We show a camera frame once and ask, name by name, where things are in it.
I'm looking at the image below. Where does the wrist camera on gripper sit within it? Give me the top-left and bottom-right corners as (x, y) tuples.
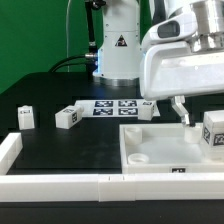
(141, 13), (198, 51)

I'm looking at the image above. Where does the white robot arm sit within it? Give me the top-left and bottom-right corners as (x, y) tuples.
(86, 0), (224, 126)

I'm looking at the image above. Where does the grey thin cable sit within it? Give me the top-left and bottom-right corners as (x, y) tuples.
(65, 0), (73, 73)

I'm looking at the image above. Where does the black cable bundle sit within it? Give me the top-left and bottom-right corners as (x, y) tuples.
(48, 53), (98, 73)

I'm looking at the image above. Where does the white square table top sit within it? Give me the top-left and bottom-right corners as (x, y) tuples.
(119, 123), (224, 174)

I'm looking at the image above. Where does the tag sheet with markers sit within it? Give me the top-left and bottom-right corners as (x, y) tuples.
(73, 98), (162, 118)

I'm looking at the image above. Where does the white U-shaped fence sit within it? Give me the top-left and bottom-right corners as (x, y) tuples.
(0, 133), (224, 202)

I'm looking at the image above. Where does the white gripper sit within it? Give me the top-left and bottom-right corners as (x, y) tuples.
(140, 41), (224, 127)

